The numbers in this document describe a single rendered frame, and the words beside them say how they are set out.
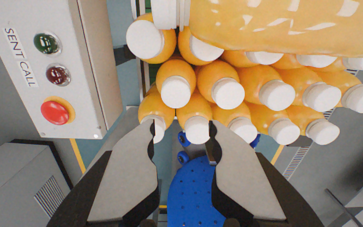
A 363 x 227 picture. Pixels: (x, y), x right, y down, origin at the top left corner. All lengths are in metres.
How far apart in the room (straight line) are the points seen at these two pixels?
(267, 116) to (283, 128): 0.03
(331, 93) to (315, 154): 2.31
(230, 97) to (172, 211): 0.26
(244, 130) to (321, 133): 0.13
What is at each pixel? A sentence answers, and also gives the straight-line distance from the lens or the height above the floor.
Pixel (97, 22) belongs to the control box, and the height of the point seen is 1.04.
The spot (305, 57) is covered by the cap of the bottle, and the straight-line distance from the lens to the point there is 0.24.
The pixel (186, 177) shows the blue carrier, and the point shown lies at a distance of 0.39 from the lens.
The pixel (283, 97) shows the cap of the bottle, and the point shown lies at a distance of 0.23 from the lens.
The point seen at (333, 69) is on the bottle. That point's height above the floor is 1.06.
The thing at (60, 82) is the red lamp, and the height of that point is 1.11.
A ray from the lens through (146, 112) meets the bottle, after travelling 0.23.
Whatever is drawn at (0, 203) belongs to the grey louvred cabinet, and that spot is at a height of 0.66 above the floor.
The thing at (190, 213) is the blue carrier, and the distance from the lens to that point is 0.35.
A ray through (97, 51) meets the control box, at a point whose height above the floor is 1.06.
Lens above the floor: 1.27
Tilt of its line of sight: 62 degrees down
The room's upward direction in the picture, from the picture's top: 177 degrees clockwise
